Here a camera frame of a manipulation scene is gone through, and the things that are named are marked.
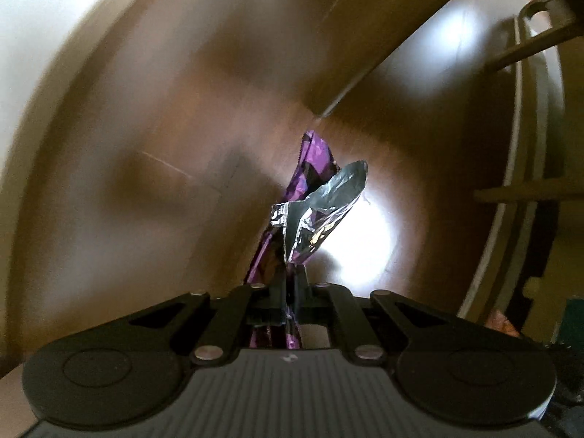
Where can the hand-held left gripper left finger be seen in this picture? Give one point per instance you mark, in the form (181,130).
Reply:
(219,324)

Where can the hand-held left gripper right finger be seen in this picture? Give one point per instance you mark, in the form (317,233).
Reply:
(351,324)

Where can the purple chip bag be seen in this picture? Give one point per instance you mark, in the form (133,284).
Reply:
(328,200)

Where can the wooden bed frame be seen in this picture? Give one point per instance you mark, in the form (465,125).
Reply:
(554,100)

